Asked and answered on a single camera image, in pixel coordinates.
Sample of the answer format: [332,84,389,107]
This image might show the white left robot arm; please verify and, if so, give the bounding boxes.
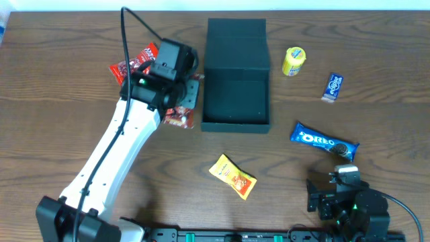
[36,71,204,241]

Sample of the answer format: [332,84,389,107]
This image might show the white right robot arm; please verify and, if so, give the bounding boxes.
[306,179,396,242]

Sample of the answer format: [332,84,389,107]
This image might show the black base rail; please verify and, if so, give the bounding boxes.
[144,224,407,242]

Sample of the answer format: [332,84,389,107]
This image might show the yellow round candy container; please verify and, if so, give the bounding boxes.
[282,46,306,77]

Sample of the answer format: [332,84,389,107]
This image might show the blue Eclipse mint box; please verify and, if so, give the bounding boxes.
[321,73,344,103]

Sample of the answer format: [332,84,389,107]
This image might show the blue Oreo cookie pack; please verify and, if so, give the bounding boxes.
[290,122,360,162]

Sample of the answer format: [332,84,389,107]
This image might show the black open gift box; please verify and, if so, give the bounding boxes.
[201,18,271,134]

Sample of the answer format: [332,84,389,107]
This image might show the red Hacks candy bag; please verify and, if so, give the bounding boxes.
[109,42,159,86]

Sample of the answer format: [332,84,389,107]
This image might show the yellow orange snack packet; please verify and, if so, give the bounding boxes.
[209,154,257,200]

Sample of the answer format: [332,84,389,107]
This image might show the red Hello Panda box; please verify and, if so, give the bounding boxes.
[163,106,194,129]

